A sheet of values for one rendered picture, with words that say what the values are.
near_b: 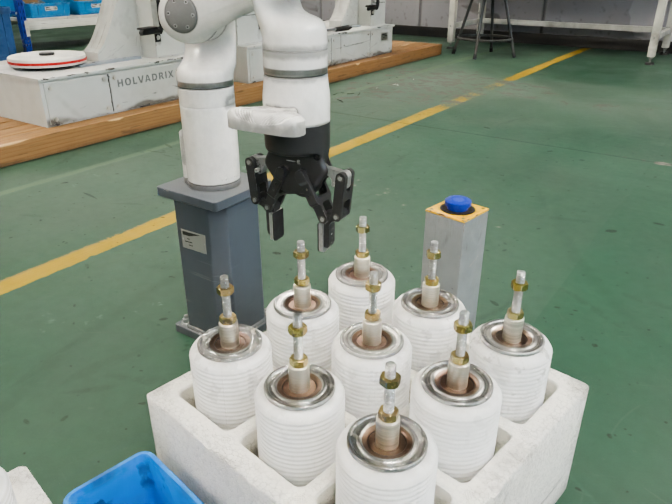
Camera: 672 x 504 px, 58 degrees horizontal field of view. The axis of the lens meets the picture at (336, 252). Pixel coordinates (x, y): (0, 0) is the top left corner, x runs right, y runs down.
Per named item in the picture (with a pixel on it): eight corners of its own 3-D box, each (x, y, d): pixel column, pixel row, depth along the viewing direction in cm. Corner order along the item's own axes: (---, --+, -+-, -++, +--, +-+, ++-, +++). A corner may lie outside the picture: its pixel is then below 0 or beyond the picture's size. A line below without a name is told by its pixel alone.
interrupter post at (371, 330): (377, 335, 73) (378, 312, 71) (384, 346, 70) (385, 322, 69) (358, 339, 72) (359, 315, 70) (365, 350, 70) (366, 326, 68)
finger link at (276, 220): (283, 208, 75) (284, 235, 77) (278, 207, 75) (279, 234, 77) (273, 213, 73) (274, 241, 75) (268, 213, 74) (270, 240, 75)
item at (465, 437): (445, 463, 78) (457, 347, 70) (502, 514, 70) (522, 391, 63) (386, 497, 73) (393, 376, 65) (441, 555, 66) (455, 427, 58)
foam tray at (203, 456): (163, 499, 81) (145, 393, 73) (354, 370, 107) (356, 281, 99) (389, 725, 57) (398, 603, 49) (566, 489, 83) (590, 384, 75)
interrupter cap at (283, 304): (339, 315, 77) (339, 311, 76) (281, 326, 74) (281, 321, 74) (321, 288, 83) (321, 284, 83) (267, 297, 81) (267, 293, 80)
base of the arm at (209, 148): (177, 185, 106) (165, 86, 99) (214, 171, 113) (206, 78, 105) (215, 195, 101) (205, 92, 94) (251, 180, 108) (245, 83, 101)
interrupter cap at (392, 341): (389, 321, 75) (389, 316, 75) (414, 355, 69) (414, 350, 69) (331, 331, 73) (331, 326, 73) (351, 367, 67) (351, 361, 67)
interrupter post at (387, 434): (405, 446, 56) (407, 418, 55) (386, 458, 55) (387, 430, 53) (387, 431, 58) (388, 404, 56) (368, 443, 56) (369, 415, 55)
